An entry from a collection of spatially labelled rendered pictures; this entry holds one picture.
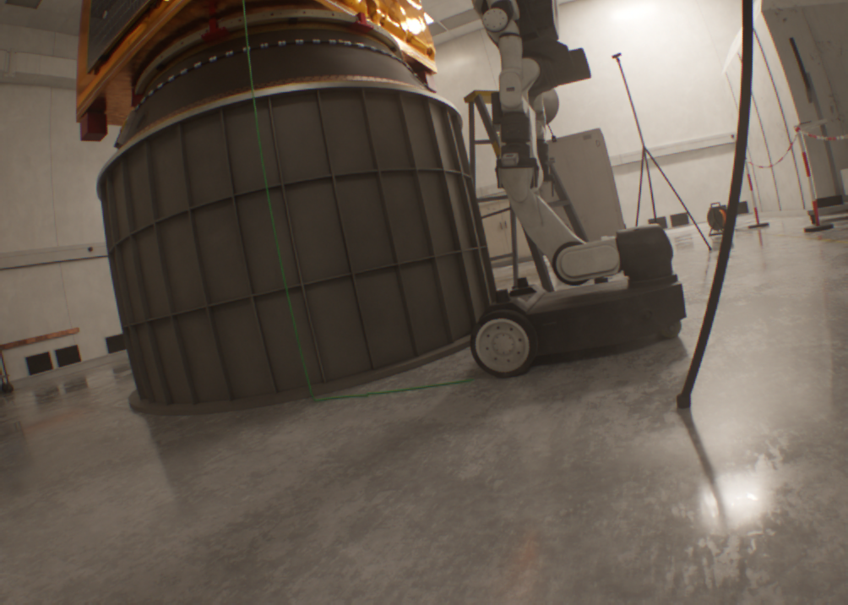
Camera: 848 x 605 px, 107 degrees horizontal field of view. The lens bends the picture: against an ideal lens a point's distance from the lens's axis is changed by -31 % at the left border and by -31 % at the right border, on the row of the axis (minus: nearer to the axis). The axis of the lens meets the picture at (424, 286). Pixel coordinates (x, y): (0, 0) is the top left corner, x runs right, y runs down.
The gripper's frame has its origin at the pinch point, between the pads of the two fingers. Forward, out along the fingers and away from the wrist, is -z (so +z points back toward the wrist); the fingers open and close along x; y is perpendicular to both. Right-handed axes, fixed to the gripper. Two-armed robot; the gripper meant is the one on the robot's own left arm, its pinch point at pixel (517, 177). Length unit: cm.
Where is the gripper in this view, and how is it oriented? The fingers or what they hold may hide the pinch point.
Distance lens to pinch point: 135.3
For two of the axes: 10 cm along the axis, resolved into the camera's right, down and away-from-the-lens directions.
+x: -9.2, -0.3, 3.8
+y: -3.8, 1.3, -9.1
